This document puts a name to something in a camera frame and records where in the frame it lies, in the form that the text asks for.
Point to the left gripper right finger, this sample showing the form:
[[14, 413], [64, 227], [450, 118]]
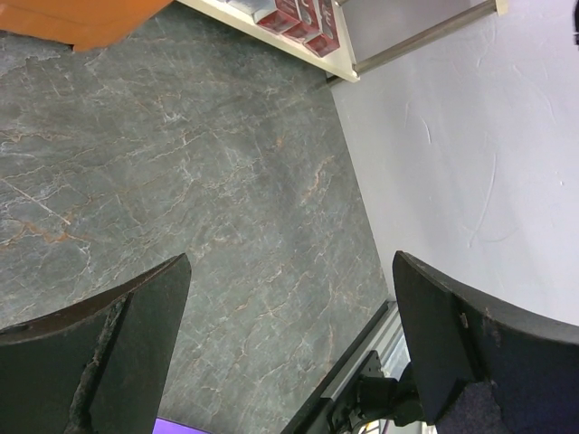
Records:
[[481, 364]]

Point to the white two-tier shelf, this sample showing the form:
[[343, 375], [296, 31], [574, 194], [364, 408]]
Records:
[[342, 64]]

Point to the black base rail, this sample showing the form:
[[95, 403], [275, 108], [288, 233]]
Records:
[[370, 389]]

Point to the silver-sided red toothpaste box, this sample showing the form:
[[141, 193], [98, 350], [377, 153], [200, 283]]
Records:
[[277, 16]]

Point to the purple toothpaste box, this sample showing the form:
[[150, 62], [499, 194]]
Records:
[[163, 426]]

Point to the silver Protefix toothpaste box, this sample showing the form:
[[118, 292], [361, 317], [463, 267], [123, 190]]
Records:
[[256, 9]]

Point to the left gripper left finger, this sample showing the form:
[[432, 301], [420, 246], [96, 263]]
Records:
[[97, 366]]

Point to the orange plastic basket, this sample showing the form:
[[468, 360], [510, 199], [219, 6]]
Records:
[[84, 25]]

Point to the red 3D toothpaste box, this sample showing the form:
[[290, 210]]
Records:
[[308, 25], [327, 40]]

